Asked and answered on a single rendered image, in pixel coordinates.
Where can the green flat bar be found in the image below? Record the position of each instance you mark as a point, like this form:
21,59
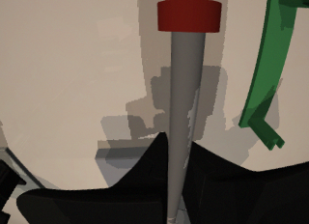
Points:
276,37

